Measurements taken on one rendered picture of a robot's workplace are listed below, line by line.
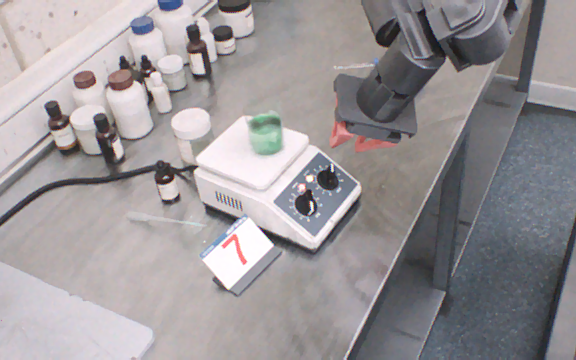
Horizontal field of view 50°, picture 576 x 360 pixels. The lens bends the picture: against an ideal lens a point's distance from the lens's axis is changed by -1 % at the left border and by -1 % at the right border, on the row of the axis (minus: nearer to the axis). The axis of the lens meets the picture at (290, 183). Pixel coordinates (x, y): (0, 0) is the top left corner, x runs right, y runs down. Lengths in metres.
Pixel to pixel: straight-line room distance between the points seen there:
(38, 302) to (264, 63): 0.62
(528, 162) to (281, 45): 1.13
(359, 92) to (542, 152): 1.53
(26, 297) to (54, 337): 0.09
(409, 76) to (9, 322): 0.57
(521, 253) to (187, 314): 1.25
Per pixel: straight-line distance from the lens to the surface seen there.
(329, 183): 0.84
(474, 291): 1.76
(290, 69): 1.19
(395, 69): 0.67
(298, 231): 0.81
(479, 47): 0.67
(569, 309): 1.31
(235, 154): 0.86
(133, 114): 1.06
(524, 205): 2.01
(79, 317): 0.83
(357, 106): 0.73
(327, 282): 0.80
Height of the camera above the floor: 1.38
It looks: 42 degrees down
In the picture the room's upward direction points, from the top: 7 degrees counter-clockwise
